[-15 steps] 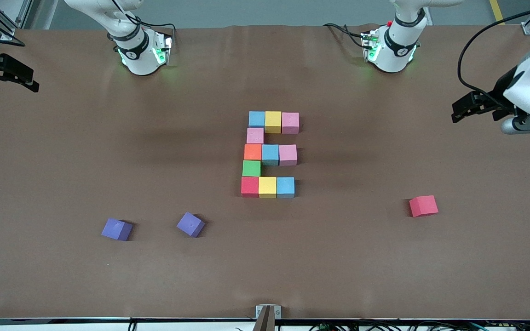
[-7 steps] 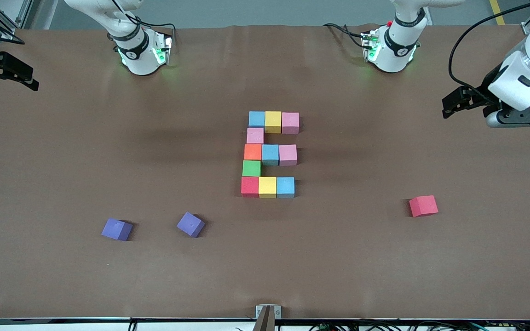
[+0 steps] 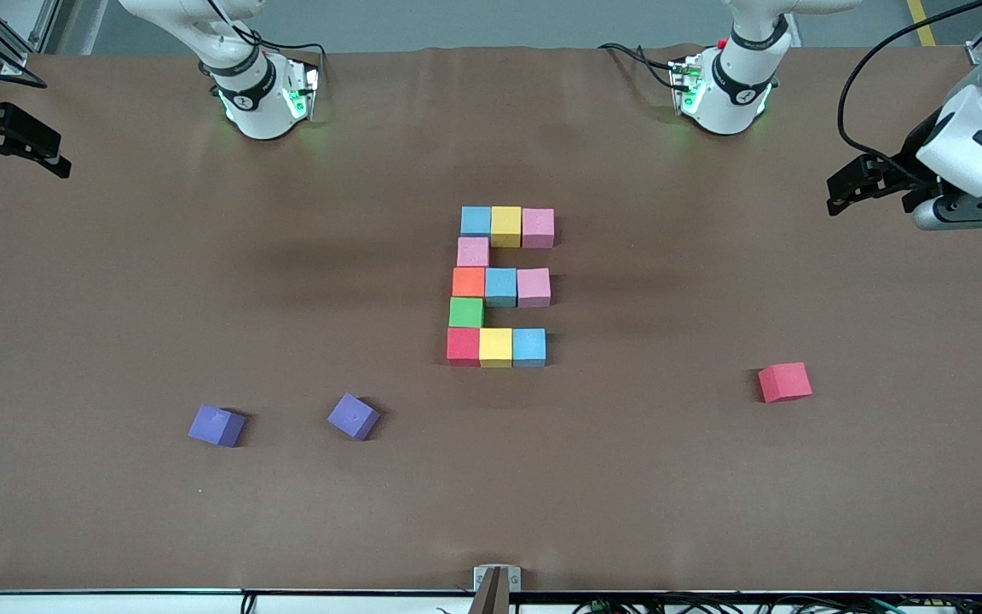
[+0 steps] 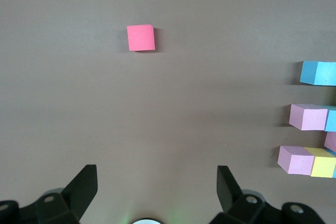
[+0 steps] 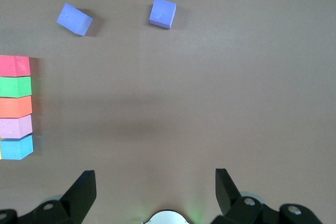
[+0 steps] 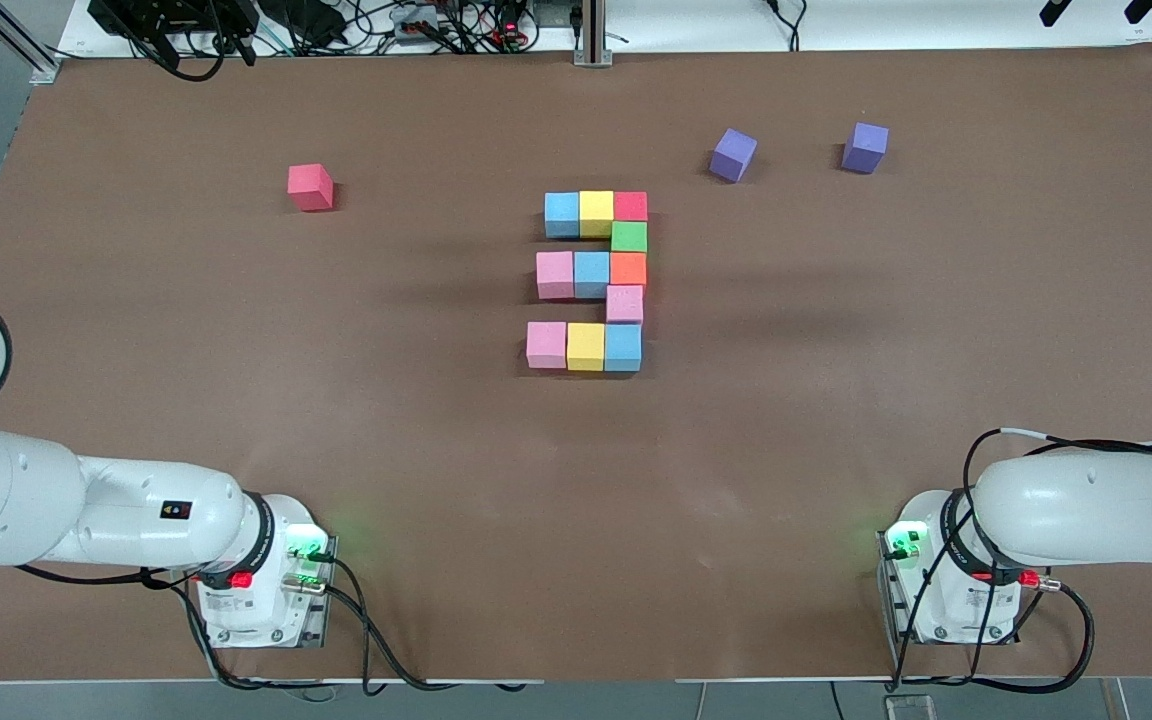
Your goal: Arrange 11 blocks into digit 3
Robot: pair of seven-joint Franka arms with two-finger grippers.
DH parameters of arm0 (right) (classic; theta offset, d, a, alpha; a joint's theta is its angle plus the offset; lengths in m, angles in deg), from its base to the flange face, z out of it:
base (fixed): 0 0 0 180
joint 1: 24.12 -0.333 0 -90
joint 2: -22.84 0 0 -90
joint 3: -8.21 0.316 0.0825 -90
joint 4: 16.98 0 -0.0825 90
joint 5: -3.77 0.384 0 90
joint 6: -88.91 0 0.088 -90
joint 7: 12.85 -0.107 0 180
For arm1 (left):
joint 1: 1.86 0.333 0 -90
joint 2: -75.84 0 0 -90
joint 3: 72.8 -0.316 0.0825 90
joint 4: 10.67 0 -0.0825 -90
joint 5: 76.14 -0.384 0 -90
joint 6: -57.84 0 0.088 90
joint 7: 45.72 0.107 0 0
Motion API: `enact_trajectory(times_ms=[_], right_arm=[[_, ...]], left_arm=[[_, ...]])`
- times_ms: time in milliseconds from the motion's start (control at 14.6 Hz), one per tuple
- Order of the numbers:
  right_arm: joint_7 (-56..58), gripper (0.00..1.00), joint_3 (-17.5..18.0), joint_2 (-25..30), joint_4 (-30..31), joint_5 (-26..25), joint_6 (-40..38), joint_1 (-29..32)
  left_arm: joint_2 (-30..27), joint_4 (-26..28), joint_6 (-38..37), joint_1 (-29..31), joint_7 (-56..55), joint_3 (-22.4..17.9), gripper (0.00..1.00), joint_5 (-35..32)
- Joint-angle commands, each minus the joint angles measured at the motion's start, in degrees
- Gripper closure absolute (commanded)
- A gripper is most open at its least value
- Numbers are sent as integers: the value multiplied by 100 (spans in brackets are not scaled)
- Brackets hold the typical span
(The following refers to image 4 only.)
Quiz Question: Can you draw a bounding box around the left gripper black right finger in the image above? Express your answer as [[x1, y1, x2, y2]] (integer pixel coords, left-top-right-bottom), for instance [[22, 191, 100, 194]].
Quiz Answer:
[[211, 165, 326, 224]]

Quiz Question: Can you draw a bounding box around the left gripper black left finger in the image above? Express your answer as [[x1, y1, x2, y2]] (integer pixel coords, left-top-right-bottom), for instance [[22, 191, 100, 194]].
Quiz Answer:
[[0, 165, 98, 224]]

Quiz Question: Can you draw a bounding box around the pink foam cube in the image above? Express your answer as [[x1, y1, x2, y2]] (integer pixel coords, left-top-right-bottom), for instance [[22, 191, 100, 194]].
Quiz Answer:
[[289, 103, 329, 132], [277, 145, 316, 176], [323, 131, 336, 154]]

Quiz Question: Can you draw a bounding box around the yellow foam cube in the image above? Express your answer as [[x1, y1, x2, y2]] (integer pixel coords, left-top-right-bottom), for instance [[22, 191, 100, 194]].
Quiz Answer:
[[302, 147, 336, 179]]

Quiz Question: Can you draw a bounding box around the brown table mat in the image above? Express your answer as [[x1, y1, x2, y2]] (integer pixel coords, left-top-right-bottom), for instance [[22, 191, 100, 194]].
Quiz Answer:
[[0, 0, 336, 224]]

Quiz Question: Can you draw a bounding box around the red foam cube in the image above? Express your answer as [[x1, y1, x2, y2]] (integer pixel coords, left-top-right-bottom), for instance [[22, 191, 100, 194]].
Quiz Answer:
[[127, 24, 156, 52]]

